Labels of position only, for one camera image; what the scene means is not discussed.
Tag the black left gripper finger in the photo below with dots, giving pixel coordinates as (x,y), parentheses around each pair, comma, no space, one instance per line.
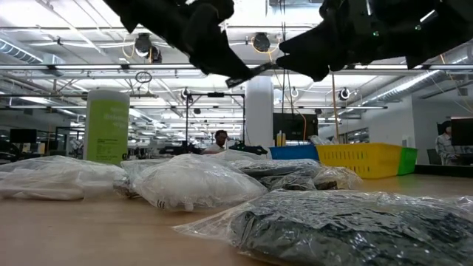
(210,64)
(218,44)

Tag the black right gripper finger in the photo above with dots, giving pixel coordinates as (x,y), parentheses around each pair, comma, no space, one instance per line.
(314,51)

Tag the clear bag of toothbrushes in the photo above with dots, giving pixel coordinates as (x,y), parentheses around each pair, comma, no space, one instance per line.
(319,140)

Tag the clear bag of white cotton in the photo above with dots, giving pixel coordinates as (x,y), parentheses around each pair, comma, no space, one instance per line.
(236,155)
(55,179)
(192,184)

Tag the black background robot arm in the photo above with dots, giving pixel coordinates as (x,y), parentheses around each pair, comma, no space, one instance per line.
(181,149)
(251,149)

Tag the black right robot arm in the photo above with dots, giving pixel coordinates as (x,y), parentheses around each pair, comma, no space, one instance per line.
(436,26)

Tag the white square pillar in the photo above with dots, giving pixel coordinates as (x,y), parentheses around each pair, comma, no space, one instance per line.
(258,111)

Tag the person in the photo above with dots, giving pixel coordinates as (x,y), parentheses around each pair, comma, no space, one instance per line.
(447,147)
(221,138)

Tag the yellow bottle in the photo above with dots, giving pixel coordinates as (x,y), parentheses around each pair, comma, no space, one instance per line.
(284,140)
(278,140)

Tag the blue plastic basket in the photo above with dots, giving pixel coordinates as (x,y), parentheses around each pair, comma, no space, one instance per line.
(293,152)

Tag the yellow plastic basket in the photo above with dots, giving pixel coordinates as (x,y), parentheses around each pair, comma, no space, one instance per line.
(358,159)

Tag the green label wipes canister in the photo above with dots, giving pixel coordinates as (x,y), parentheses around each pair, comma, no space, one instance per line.
(107,129)

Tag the green plastic basket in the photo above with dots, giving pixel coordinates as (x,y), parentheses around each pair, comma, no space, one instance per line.
(408,160)

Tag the black computer monitor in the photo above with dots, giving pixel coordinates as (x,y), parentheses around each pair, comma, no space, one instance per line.
(463,131)
(23,136)

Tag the black robot station frame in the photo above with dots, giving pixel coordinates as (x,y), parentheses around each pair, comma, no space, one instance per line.
(216,95)

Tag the silver ventilation duct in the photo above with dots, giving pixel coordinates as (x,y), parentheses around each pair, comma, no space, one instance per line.
(406,86)

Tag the black aluminium table frame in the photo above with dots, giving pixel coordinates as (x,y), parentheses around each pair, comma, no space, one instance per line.
(443,170)

